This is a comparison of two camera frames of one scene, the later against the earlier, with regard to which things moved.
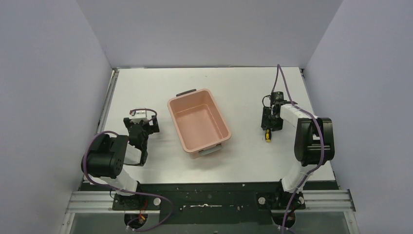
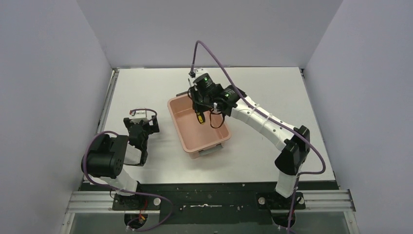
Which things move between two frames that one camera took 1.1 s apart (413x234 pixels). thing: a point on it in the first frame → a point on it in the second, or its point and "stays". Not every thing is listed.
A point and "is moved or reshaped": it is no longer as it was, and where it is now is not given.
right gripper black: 269,122 → 198,105
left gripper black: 140,126 stays
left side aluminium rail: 110,93 stays
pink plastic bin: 200,126 stays
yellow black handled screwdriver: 268,135 is moved or reshaped
